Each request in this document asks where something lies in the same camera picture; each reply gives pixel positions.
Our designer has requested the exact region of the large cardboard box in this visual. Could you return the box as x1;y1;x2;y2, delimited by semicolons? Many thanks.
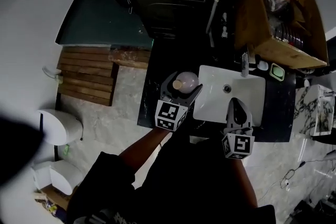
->
234;0;330;70

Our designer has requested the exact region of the marble pattern cabinet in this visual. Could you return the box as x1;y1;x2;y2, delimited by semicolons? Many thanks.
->
293;83;336;137

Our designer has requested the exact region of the green soap dish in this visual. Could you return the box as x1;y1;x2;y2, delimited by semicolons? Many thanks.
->
270;62;286;82

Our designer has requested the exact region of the white wall holder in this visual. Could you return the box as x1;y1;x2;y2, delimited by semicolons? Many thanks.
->
42;66;64;85

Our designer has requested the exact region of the white sink basin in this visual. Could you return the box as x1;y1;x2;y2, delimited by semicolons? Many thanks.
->
192;64;267;128

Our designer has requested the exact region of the stack of dark discs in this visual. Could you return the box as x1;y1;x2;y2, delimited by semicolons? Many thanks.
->
275;23;306;47

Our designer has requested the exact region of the black cable with white adapter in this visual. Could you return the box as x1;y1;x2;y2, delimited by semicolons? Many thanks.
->
279;161;307;191

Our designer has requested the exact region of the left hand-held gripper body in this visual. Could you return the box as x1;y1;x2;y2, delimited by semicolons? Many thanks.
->
154;91;195;132

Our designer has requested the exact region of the person's black clothing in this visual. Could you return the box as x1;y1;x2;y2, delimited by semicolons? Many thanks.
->
66;131;277;224

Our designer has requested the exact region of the wooden slat pallet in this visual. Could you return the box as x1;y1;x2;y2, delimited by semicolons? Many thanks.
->
57;45;119;107

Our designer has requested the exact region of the person's right forearm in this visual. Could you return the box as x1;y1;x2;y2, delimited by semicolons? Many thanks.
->
230;156;260;208

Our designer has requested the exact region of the small cardboard box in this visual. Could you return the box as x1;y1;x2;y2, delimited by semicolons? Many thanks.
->
34;183;77;218

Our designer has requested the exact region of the white toilet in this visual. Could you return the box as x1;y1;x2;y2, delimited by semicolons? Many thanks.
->
36;108;85;146

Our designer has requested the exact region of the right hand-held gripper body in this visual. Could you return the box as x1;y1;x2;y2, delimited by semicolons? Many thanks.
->
221;122;256;161

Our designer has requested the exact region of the chrome faucet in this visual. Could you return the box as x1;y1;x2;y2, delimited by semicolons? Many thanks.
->
240;45;250;78

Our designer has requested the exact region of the black sink counter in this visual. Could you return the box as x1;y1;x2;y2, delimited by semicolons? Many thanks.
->
137;40;297;143

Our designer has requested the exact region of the white water valve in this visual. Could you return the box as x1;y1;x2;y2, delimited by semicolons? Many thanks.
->
220;12;229;38

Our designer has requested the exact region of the white drain pipe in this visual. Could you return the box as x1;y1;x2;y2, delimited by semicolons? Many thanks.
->
205;0;226;47

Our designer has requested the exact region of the person's left forearm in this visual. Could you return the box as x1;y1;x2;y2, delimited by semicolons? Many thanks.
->
118;127;172;175

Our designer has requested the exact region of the pale pink bottle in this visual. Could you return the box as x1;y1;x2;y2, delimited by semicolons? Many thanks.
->
172;71;200;94

